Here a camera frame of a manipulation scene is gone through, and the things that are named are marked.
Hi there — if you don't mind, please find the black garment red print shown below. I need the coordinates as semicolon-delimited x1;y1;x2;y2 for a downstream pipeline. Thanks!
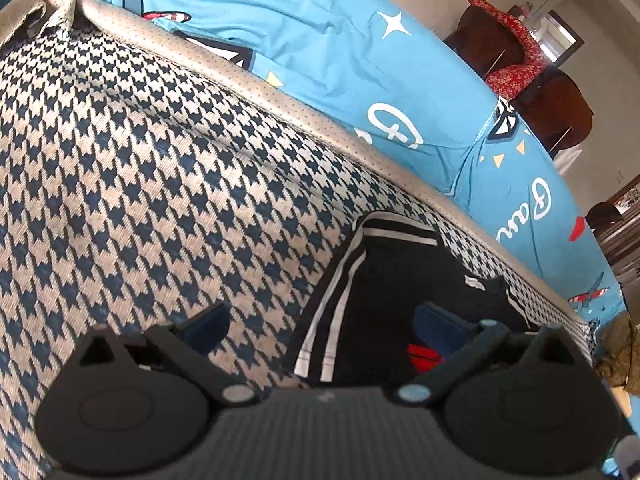
284;211;539;388

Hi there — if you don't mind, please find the houndstooth mattress cover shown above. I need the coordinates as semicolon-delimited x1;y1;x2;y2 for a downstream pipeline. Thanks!
1;0;592;479

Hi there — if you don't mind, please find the white cloth on chair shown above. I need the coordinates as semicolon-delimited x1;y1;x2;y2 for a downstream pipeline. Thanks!
553;144;584;176

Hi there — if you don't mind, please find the brown wooden chair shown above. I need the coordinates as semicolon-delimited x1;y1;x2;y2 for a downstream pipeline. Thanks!
445;0;593;156

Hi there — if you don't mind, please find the red patterned cloth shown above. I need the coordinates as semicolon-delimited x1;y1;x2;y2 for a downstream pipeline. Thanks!
468;0;551;101

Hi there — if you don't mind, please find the blue cartoon print bedsheet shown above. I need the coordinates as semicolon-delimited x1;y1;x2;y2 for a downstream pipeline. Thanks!
0;0;626;331

